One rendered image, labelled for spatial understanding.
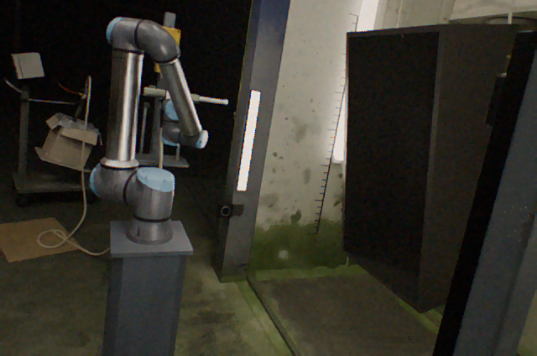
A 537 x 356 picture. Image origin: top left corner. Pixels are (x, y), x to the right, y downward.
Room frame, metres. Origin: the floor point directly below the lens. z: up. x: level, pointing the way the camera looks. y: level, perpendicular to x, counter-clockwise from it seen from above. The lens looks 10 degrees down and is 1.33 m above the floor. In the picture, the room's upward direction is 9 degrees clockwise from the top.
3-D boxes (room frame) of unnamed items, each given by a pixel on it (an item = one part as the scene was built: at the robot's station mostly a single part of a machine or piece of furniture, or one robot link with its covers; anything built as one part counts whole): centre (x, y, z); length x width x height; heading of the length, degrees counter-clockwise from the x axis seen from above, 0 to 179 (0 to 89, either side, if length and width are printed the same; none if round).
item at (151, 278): (1.49, 0.43, 0.32); 0.31 x 0.31 x 0.64; 24
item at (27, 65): (3.31, 1.91, 0.64); 0.73 x 0.50 x 1.27; 128
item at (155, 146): (2.34, 0.69, 0.82); 0.06 x 0.06 x 1.64; 24
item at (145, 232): (1.49, 0.43, 0.69); 0.19 x 0.19 x 0.10
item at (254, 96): (2.32, 0.13, 0.96); 0.06 x 0.02 x 0.63; 114
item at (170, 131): (1.89, 0.48, 1.02); 0.12 x 0.09 x 0.12; 74
